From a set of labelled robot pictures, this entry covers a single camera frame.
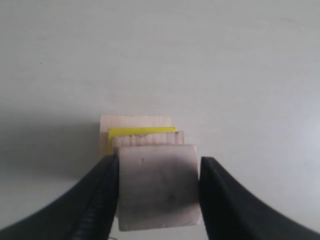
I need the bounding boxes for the medium wooden cube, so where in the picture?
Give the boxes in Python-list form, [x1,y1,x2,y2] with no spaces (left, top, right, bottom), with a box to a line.
[109,131,185,150]

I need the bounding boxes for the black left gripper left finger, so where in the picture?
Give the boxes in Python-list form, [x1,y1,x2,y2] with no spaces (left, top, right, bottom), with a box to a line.
[0,155,119,240]

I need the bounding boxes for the large wooden cube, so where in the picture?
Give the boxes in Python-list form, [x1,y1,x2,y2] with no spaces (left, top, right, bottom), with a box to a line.
[98,115,172,159]

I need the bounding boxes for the yellow cube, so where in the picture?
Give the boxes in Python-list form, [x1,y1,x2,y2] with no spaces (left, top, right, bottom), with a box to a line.
[107,126,177,154]

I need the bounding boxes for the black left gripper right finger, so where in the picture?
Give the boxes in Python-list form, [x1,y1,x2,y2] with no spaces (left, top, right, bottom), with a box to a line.
[199,156,320,240]

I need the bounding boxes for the small wooden cube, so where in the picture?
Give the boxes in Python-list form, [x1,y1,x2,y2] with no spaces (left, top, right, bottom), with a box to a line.
[117,144,201,232]

